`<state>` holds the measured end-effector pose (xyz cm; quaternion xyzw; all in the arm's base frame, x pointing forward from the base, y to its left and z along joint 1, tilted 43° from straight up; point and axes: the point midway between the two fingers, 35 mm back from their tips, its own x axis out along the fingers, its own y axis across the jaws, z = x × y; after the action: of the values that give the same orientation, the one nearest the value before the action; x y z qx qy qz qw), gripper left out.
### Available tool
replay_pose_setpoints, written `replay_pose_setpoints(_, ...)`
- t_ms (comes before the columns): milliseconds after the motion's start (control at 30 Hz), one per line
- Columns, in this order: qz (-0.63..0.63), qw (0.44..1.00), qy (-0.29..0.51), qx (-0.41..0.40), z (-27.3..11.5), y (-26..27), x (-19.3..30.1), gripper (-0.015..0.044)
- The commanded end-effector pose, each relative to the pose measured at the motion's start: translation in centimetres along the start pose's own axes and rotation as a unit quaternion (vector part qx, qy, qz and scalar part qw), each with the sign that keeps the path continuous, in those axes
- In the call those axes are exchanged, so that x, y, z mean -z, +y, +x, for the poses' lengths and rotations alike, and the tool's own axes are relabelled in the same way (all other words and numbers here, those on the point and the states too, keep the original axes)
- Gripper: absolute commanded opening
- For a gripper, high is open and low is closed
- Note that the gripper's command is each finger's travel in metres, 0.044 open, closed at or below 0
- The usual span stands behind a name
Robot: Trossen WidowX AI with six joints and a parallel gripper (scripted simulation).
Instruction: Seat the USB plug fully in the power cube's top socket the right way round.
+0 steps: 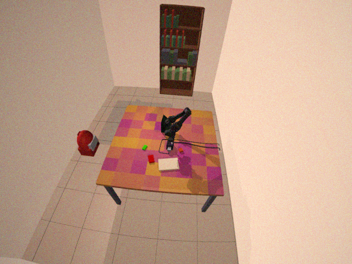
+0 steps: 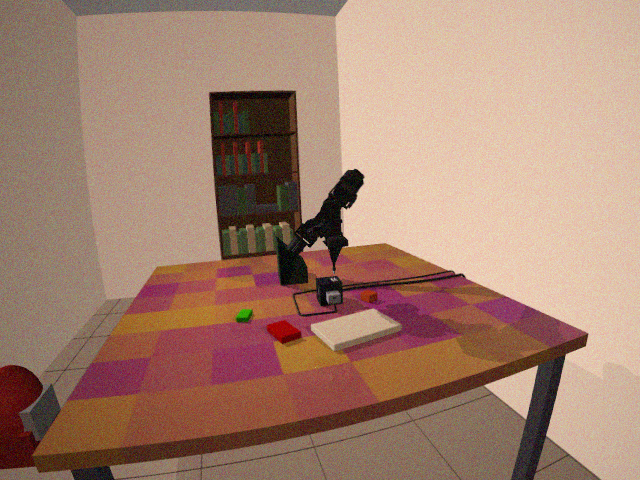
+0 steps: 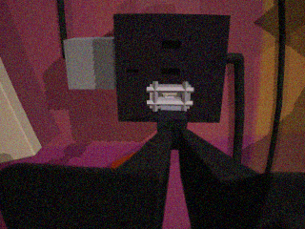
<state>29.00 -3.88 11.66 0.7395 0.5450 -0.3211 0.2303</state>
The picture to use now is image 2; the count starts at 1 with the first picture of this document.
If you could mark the beige flat rectangular slab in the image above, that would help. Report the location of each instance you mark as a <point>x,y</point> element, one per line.
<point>354,329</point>

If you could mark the red flat block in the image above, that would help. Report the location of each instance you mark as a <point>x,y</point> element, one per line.
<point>283,331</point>

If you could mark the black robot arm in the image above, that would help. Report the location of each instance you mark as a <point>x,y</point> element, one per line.
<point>345,192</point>

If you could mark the small green block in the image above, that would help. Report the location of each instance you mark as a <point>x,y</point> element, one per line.
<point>244,315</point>

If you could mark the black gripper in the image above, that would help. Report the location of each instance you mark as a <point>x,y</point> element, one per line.
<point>335,241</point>

